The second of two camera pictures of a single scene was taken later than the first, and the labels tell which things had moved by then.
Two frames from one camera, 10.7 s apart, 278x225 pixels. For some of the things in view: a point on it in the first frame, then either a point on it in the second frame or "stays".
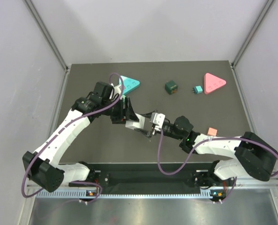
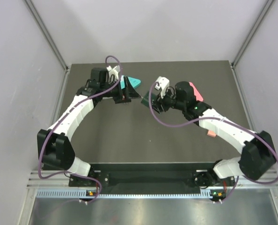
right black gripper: [148, 133] -> [159, 101]
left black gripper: [123, 115] -> [125, 95]
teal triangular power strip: [128, 83] stays
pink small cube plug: [212, 131] stays
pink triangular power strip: [211, 82] -> [198, 96]
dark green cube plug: [171, 87] -> [145, 101]
